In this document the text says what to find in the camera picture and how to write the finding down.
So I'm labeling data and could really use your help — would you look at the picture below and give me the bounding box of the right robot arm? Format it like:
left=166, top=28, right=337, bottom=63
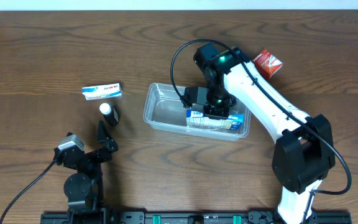
left=186, top=41, right=336, bottom=223

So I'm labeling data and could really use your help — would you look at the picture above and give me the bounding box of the blue Kool Fever box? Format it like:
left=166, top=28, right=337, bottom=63
left=186, top=110, right=244, bottom=130

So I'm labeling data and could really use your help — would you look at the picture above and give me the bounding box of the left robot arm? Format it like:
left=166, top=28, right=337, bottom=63
left=53, top=121, right=118, bottom=213

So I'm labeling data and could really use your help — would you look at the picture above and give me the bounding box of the clear plastic container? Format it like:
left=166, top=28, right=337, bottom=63
left=143, top=83, right=251, bottom=141

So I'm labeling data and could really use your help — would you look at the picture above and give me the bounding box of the dark bottle white cap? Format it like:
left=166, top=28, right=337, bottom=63
left=99, top=103, right=119, bottom=126

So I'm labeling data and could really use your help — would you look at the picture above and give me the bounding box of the red small box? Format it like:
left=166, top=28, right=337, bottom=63
left=252, top=49, right=283, bottom=80

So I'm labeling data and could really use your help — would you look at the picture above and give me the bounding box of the white blue medicine box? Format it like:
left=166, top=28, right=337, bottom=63
left=82, top=83, right=122, bottom=100

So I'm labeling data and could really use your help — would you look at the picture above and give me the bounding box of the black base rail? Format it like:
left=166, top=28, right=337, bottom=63
left=40, top=210, right=352, bottom=224

